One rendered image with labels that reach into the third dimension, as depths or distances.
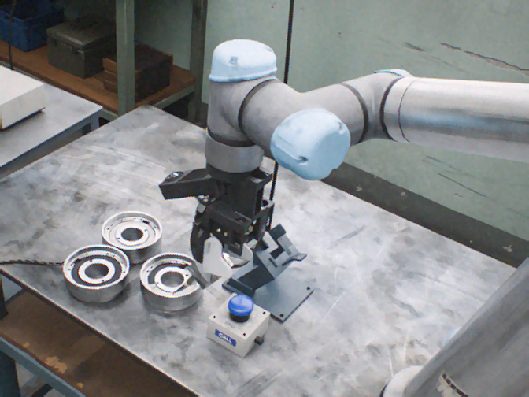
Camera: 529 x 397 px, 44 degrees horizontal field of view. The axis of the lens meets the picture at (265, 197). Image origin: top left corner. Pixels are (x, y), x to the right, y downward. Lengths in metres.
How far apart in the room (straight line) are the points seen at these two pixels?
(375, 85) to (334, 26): 1.83
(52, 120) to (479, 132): 1.33
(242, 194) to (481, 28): 1.67
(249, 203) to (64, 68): 2.26
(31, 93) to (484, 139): 1.33
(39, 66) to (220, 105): 2.36
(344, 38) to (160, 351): 1.79
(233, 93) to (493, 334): 0.38
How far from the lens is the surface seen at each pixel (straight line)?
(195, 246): 0.90
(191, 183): 0.88
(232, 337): 1.01
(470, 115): 0.68
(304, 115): 0.69
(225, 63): 0.74
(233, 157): 0.79
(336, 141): 0.69
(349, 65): 2.61
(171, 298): 1.05
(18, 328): 1.42
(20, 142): 1.72
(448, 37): 2.43
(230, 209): 0.85
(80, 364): 1.34
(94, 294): 1.08
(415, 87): 0.73
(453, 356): 0.61
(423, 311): 1.17
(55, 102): 1.89
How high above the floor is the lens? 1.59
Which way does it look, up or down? 36 degrees down
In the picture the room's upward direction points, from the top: 8 degrees clockwise
